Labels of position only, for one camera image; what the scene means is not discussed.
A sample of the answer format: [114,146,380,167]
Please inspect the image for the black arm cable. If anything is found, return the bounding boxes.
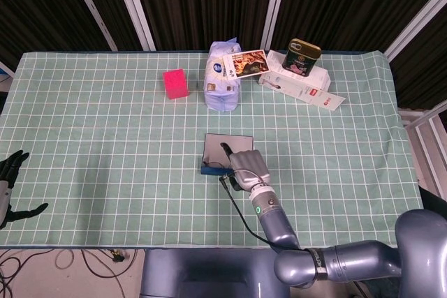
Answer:
[218,175,280,250]

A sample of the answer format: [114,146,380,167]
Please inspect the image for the grey-blue robot torso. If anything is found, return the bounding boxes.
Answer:
[139,247,291,298]

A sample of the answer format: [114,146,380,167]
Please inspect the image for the green checked tablecloth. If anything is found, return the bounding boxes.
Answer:
[0,50,434,248]

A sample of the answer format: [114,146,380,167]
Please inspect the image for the snack card packet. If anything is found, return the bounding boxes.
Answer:
[222,49,271,80]

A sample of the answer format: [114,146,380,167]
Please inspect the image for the light blue tissue pack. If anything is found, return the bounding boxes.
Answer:
[203,36,242,113]

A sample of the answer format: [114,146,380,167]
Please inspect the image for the white side frame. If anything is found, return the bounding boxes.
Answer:
[397,99,447,187]

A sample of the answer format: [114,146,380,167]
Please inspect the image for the pink cube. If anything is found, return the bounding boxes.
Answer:
[162,68,190,100]

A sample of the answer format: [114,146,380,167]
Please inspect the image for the white frame post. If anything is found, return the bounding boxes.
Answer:
[383,0,447,62]
[110,0,156,51]
[64,0,118,51]
[261,0,291,51]

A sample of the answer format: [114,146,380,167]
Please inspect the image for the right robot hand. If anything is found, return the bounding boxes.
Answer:
[220,142,272,193]

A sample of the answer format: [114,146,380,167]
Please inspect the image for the white lamp box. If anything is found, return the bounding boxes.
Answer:
[258,50,346,112]

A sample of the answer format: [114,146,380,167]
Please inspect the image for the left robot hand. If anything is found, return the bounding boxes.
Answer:
[0,150,49,231]

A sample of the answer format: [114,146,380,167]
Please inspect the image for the dark luncheon meat can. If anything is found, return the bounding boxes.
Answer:
[281,38,322,77]

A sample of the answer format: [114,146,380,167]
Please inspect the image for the black floor cables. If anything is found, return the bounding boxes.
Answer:
[0,248,138,298]

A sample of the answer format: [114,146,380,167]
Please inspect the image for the black fabric object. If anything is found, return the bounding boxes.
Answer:
[418,186,447,214]

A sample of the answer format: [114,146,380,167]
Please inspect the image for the blue grey box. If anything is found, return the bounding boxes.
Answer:
[200,133,255,176]

